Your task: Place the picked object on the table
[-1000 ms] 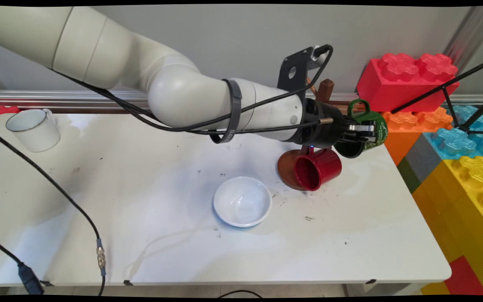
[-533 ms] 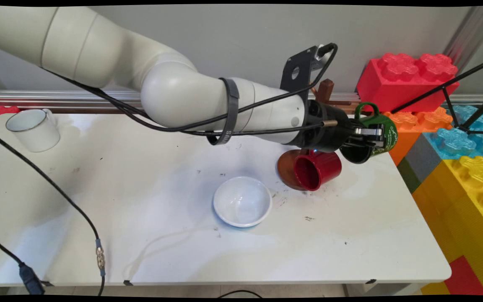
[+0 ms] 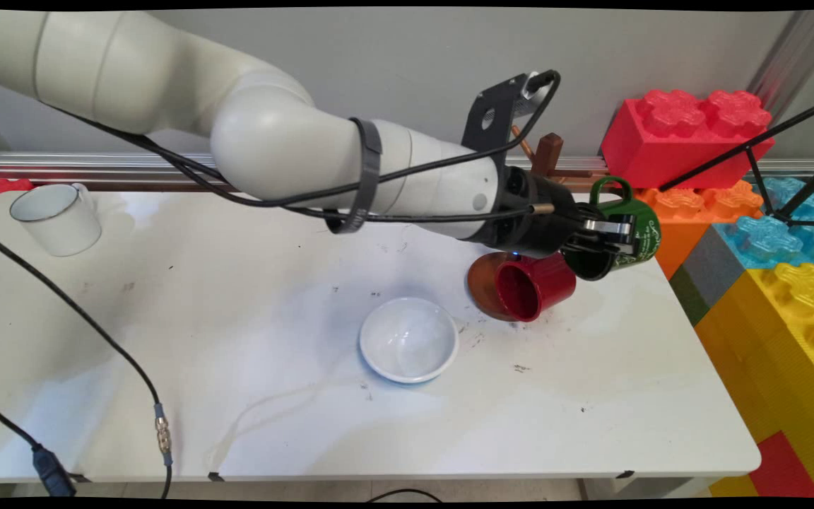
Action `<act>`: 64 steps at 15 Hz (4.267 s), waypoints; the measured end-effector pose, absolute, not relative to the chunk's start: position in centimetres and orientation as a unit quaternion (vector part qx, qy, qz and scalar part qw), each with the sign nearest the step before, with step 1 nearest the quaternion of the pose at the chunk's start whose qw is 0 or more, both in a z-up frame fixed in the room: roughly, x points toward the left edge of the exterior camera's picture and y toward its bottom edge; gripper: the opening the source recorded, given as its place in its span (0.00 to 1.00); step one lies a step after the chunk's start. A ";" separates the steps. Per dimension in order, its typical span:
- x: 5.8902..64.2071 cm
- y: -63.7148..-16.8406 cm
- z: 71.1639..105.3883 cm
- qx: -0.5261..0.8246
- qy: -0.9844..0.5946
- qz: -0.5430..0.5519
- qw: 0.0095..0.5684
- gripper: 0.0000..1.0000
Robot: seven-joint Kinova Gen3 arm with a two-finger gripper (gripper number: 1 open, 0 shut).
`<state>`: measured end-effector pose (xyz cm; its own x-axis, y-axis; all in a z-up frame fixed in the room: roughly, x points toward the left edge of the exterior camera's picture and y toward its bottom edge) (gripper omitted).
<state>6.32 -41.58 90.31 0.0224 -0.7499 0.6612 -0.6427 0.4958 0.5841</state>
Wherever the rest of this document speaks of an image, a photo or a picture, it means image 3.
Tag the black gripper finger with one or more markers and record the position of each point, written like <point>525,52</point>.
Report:
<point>608,232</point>
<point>580,249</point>

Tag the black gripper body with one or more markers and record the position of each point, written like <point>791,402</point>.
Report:
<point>534,219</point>

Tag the green enamel mug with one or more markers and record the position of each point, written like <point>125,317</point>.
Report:
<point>647,233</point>

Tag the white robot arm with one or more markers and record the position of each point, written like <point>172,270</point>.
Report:
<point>273,148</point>

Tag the red mug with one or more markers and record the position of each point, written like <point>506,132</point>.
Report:
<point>545,283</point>

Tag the brown wooden mug tree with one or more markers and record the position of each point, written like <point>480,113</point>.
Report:
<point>547,152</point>

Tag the large orange toy brick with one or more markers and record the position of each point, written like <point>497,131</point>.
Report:
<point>697,212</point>

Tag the dark green toy brick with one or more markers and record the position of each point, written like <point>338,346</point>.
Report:
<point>689,297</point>

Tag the grey toy brick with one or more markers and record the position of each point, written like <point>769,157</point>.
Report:
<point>714,265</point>

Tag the large red toy brick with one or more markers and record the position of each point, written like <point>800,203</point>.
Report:
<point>675,141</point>

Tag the black tripod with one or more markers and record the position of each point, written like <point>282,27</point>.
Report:
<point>753,148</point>

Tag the white ceramic bowl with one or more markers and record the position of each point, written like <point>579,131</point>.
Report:
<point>408,341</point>

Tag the large yellow toy brick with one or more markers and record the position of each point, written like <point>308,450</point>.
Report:
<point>781,339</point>

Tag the upright aluminium profile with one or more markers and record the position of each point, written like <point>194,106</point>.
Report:
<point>795,56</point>

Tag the flat red toy brick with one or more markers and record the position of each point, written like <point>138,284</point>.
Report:
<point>781,466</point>

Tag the white enamel mug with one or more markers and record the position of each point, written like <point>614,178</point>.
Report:
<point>61,226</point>

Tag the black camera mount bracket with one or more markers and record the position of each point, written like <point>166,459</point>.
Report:
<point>488,113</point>

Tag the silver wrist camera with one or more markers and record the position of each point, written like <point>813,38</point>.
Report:
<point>535,88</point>

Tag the aluminium rail along wall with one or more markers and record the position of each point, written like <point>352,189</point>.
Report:
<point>46,166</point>

